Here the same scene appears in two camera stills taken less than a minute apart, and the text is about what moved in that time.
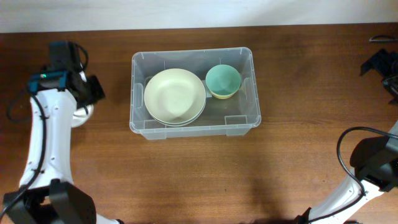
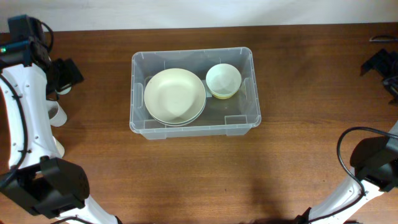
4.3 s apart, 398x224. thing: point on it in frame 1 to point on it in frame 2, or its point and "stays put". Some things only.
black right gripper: (380, 63) stays put
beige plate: (173, 97) stays put
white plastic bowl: (80, 116) to (223, 79)
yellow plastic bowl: (222, 96) stays put
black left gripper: (99, 91) to (72, 74)
